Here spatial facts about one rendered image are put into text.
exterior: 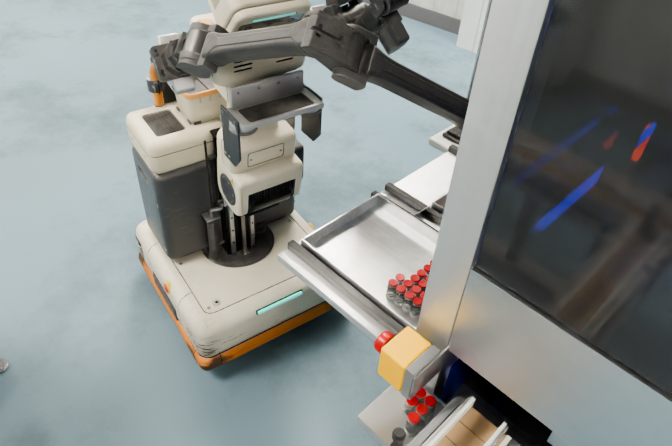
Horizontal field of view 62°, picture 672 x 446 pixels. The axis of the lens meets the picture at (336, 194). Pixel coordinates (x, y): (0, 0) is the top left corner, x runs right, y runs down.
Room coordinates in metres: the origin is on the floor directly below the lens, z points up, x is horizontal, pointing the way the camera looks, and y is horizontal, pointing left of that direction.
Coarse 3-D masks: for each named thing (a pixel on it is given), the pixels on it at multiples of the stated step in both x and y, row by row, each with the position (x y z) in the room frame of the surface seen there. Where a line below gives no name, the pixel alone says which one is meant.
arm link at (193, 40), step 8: (184, 32) 1.20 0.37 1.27; (192, 32) 1.18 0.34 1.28; (200, 32) 1.17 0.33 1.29; (184, 40) 1.20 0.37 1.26; (192, 40) 1.16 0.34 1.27; (200, 40) 1.16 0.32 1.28; (176, 48) 1.18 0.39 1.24; (184, 48) 1.15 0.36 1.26; (192, 48) 1.14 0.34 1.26; (200, 48) 1.15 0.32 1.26; (176, 56) 1.18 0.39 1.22
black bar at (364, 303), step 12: (300, 252) 0.90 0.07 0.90; (312, 264) 0.87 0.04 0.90; (324, 264) 0.87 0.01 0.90; (324, 276) 0.84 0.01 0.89; (336, 276) 0.83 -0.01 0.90; (348, 288) 0.80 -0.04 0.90; (360, 300) 0.77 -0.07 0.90; (372, 312) 0.74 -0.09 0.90; (384, 312) 0.74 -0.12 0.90; (384, 324) 0.72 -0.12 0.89; (396, 324) 0.71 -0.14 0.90
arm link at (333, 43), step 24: (192, 24) 1.20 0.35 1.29; (216, 24) 1.18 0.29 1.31; (288, 24) 1.03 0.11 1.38; (312, 24) 0.98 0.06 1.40; (336, 24) 1.00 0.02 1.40; (216, 48) 1.11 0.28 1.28; (240, 48) 1.06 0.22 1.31; (264, 48) 1.03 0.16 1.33; (288, 48) 1.00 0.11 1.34; (312, 48) 0.95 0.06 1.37; (336, 48) 0.97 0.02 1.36; (360, 48) 1.00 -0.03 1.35; (192, 72) 1.15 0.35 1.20
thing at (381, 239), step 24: (360, 216) 1.06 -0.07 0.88; (384, 216) 1.06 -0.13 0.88; (408, 216) 1.04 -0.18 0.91; (312, 240) 0.95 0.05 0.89; (336, 240) 0.96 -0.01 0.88; (360, 240) 0.97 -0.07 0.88; (384, 240) 0.98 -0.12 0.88; (408, 240) 0.98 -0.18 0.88; (432, 240) 0.98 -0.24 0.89; (336, 264) 0.89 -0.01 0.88; (360, 264) 0.89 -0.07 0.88; (384, 264) 0.90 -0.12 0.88; (408, 264) 0.90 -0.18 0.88; (360, 288) 0.80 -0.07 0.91; (384, 288) 0.82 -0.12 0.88; (408, 312) 0.76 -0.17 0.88
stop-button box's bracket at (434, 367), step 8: (440, 360) 0.56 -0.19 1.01; (424, 368) 0.53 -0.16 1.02; (432, 368) 0.54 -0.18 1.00; (440, 368) 0.57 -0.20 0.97; (416, 376) 0.51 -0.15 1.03; (424, 376) 0.53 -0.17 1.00; (432, 376) 0.55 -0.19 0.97; (416, 384) 0.51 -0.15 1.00; (424, 384) 0.54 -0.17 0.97; (416, 392) 0.52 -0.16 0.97
